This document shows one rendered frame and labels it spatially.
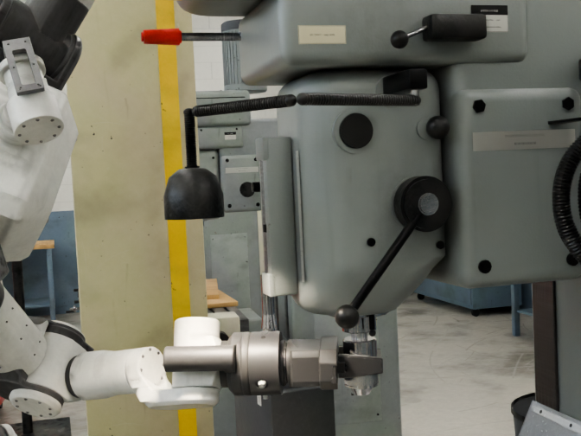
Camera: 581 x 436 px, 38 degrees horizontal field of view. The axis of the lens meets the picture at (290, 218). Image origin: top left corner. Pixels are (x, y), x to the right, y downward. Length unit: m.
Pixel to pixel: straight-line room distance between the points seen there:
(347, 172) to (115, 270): 1.85
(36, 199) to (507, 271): 0.65
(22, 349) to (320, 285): 0.45
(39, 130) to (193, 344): 0.36
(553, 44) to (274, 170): 0.40
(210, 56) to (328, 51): 9.36
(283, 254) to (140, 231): 1.74
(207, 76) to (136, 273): 7.62
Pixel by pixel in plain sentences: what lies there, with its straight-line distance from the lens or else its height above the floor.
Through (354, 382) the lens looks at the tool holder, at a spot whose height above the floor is 1.21.
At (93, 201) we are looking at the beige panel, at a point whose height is 1.44.
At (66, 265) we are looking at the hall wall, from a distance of 10.11.
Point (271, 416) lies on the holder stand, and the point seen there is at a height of 1.09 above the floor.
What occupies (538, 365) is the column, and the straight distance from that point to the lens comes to 1.48.
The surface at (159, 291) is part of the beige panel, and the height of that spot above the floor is 1.13.
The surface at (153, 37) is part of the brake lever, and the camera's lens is 1.20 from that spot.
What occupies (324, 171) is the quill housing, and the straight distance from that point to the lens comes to 1.05.
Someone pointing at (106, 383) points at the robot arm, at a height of 1.21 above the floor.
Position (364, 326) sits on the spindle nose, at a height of 1.29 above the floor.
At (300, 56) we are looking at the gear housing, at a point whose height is 1.64.
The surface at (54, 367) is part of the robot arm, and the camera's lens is 1.31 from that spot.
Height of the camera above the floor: 1.50
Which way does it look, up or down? 3 degrees down
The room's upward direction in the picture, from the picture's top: 3 degrees counter-clockwise
